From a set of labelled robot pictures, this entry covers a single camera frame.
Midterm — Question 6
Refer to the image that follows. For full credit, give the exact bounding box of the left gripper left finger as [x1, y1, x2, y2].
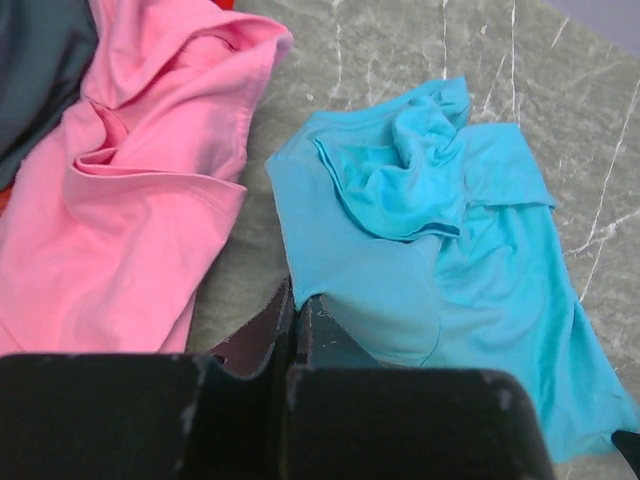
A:
[1, 281, 293, 479]

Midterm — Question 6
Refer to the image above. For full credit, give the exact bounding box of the pink t-shirt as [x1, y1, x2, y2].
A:
[1, 1, 293, 354]

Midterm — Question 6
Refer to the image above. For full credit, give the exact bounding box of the dark grey t-shirt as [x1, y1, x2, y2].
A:
[1, 0, 98, 189]

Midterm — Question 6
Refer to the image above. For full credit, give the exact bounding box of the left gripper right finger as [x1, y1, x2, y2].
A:
[284, 297, 554, 479]

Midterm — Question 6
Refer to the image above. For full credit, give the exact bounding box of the red plastic bin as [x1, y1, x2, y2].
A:
[213, 0, 235, 11]

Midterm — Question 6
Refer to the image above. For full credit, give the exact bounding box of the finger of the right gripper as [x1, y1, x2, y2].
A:
[611, 430, 640, 456]

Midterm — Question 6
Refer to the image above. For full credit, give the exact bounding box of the cyan blue t-shirt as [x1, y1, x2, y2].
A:
[266, 77, 639, 463]

